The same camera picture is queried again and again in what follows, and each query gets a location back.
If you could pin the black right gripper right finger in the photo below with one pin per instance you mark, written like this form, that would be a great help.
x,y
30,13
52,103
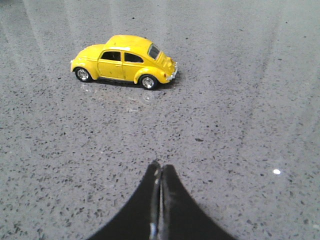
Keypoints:
x,y
183,219

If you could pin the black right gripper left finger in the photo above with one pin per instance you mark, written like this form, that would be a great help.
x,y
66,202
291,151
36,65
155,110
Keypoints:
x,y
139,217

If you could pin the yellow toy beetle car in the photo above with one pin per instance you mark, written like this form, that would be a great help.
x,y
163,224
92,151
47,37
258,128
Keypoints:
x,y
126,58

